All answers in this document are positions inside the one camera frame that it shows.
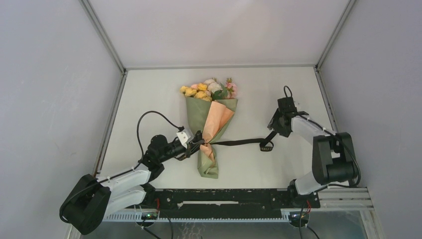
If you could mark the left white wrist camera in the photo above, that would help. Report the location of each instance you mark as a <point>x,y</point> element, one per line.
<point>185,137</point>

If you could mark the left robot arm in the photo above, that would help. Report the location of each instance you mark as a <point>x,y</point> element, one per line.
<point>93,199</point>

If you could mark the green orange wrapping paper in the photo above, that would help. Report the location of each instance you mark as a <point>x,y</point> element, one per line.
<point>212,120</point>

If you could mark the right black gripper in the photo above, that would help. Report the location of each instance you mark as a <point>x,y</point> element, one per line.
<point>273,124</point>

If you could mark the yellow flower stem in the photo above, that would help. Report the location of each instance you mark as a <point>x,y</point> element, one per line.
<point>198,91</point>

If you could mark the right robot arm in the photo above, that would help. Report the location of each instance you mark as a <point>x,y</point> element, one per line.
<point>333,158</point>

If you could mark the pink rose stem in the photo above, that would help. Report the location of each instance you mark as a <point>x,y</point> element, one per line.
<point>231,88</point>

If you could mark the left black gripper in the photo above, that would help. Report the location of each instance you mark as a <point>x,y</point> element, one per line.
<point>193,144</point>

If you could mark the black mounting rail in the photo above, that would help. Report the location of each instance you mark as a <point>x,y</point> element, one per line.
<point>209,201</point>

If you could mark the white cable duct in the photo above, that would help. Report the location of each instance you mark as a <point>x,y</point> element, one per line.
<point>246,216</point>

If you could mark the black printed ribbon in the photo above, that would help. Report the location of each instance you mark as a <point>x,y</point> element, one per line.
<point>265,144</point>

